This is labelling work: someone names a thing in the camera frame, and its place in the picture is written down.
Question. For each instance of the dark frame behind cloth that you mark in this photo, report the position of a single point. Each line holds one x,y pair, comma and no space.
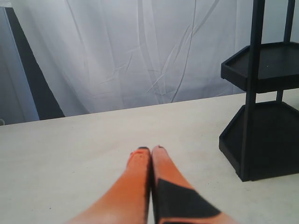
46,105

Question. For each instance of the black tiered shelf rack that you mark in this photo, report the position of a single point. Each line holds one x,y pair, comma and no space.
262,139

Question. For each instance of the white backdrop cloth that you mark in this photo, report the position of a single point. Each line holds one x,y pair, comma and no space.
105,55

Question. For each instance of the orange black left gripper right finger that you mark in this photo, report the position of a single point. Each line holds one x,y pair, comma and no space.
175,201

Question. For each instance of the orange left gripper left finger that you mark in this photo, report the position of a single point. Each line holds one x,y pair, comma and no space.
127,201

